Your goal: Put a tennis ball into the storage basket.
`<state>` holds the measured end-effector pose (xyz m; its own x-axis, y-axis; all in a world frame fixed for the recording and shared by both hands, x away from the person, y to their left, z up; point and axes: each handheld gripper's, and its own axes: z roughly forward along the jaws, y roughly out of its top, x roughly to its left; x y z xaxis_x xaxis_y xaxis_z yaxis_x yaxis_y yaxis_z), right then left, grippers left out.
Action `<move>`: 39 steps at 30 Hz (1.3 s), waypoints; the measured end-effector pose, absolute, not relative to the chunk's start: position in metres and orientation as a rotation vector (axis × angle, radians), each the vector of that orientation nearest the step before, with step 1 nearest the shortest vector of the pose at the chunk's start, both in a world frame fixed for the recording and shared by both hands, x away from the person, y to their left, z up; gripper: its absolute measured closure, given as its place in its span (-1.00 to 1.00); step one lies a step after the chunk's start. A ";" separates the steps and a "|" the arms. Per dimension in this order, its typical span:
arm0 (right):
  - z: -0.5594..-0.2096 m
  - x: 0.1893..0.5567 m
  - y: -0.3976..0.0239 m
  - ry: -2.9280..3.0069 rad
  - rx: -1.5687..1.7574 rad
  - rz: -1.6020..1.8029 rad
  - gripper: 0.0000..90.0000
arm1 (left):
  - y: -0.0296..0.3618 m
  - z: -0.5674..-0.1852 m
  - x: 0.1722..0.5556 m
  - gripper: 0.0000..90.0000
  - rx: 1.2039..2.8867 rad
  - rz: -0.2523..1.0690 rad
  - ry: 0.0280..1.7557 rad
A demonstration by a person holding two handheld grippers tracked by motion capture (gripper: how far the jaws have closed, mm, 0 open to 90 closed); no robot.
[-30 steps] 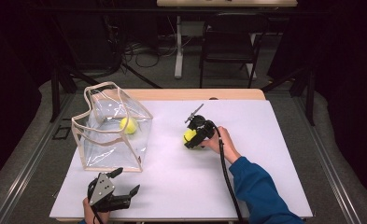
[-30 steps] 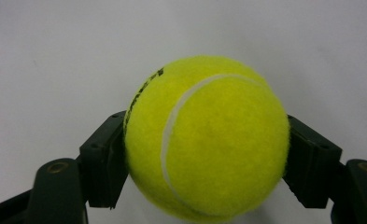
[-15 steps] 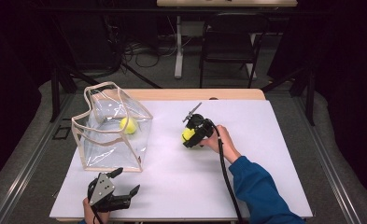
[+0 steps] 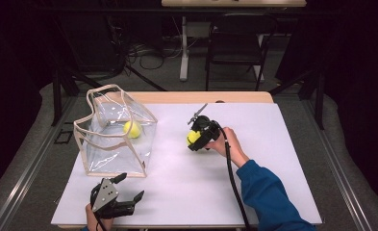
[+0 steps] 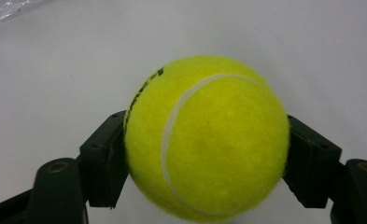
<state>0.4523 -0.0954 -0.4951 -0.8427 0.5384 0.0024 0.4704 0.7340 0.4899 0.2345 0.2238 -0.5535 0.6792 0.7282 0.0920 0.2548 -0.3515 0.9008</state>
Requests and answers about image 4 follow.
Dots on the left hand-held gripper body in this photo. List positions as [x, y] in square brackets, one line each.
[108, 200]

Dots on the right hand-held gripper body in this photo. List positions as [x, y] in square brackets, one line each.
[209, 130]

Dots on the yellow tennis ball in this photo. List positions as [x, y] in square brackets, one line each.
[192, 137]
[133, 129]

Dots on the transparent bag with beige trim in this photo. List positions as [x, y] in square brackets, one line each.
[113, 154]

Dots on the person's left hand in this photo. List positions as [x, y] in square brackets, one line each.
[92, 219]

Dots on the person's right hand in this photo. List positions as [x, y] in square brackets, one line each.
[228, 147]

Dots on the white table mat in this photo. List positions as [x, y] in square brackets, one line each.
[177, 179]

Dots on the black chair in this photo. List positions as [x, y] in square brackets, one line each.
[238, 48]

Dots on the black metal stand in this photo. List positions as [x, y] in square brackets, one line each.
[56, 93]
[319, 96]

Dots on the white background desk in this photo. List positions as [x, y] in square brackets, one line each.
[231, 3]

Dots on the small black floor frame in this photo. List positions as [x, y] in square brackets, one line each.
[63, 136]

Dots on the metal floor rail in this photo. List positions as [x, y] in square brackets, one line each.
[26, 170]
[340, 170]

